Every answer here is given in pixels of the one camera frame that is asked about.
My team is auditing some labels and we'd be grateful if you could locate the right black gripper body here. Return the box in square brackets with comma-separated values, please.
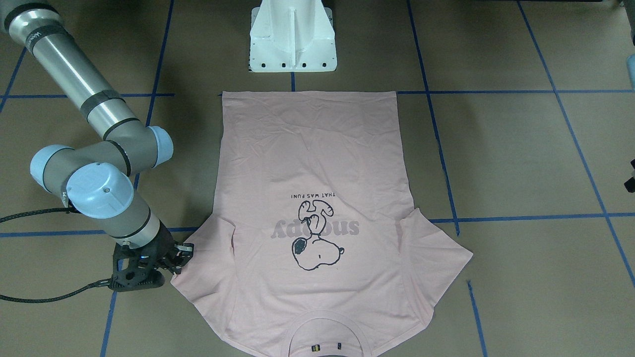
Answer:
[115, 233, 179, 273]

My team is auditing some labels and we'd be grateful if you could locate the pink Snoopy t-shirt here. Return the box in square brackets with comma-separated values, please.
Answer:
[172, 91, 472, 357]

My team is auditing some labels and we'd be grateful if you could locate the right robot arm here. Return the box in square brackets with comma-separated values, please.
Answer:
[1, 0, 193, 278]

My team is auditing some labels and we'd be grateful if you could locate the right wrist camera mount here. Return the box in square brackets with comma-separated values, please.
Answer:
[108, 245, 165, 292]

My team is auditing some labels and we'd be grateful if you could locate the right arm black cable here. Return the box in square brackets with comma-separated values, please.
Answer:
[0, 207, 116, 304]

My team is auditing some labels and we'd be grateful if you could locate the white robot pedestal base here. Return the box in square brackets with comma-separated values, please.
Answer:
[248, 0, 338, 73]

